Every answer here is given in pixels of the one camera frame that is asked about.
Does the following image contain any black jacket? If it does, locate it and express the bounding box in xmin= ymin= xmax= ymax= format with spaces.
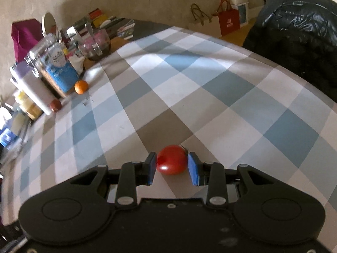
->
xmin=242 ymin=0 xmax=337 ymax=103

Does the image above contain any red tomato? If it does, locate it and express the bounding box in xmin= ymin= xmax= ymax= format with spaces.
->
xmin=157 ymin=144 xmax=189 ymax=176

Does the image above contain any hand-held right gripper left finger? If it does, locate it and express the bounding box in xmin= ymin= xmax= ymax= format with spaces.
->
xmin=69 ymin=151 xmax=158 ymax=208

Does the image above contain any small orange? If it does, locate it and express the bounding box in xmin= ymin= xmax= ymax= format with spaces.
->
xmin=74 ymin=80 xmax=89 ymax=95

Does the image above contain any blue tissue pack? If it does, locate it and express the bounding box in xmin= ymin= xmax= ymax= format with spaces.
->
xmin=0 ymin=128 xmax=19 ymax=148

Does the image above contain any metal spoon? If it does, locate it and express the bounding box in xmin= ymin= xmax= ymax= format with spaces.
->
xmin=85 ymin=22 xmax=102 ymax=56

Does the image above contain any white thermos with purple lid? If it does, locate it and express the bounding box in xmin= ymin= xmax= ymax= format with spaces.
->
xmin=10 ymin=62 xmax=54 ymax=116

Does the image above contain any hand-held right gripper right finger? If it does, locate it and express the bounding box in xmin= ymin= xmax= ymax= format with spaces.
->
xmin=187 ymin=151 xmax=274 ymax=206

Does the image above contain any glass jar with blue label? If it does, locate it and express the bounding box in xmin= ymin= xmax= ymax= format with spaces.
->
xmin=25 ymin=34 xmax=79 ymax=98

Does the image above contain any red shopping bag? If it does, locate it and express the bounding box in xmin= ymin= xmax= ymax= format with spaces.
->
xmin=218 ymin=0 xmax=241 ymax=36

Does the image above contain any beige shopping bag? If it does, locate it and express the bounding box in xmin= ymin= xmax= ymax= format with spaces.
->
xmin=188 ymin=3 xmax=222 ymax=38

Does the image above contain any stack of magazines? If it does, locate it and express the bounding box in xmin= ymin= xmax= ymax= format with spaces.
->
xmin=116 ymin=18 xmax=135 ymax=40

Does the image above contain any glass bowl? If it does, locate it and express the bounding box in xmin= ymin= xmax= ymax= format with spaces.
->
xmin=78 ymin=29 xmax=111 ymax=60

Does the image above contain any yellow-lid glass jar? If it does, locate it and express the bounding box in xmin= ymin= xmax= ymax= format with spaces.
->
xmin=14 ymin=91 xmax=44 ymax=120

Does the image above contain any round white mirror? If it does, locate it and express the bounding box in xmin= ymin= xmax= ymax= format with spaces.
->
xmin=41 ymin=12 xmax=58 ymax=36

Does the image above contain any magenta bag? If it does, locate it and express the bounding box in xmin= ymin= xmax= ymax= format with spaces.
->
xmin=11 ymin=18 xmax=44 ymax=62

